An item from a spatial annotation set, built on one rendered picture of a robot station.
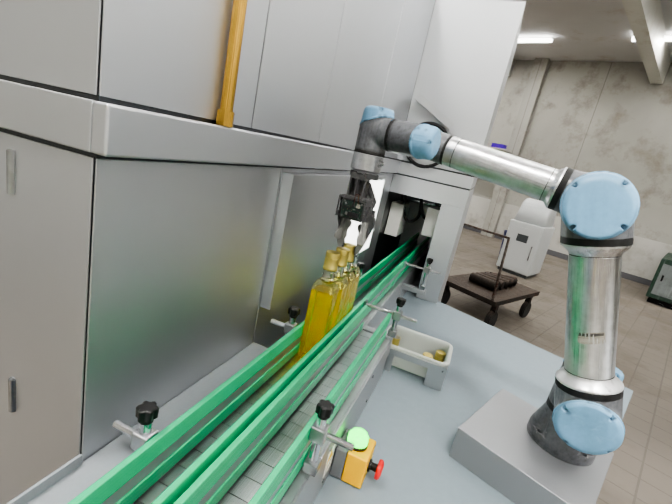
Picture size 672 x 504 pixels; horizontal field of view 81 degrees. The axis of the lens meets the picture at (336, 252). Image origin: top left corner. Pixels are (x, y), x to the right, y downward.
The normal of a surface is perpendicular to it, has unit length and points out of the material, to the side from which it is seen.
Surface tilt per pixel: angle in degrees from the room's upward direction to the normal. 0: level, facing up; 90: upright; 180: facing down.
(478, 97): 90
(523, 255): 90
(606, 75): 90
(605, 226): 85
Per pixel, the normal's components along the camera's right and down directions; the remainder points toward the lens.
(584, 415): -0.50, 0.28
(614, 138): -0.68, 0.05
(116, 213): 0.91, 0.28
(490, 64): -0.36, 0.17
